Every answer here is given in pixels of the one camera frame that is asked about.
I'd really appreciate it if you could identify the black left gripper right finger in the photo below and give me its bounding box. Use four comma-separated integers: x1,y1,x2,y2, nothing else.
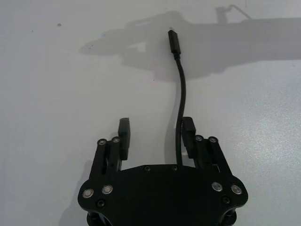
182,116,236,178

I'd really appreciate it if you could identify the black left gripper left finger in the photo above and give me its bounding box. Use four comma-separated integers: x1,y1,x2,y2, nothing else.
90,117,131,182

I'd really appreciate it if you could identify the thin black cable with plug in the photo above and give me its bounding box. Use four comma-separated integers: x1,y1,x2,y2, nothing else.
167,27,188,166

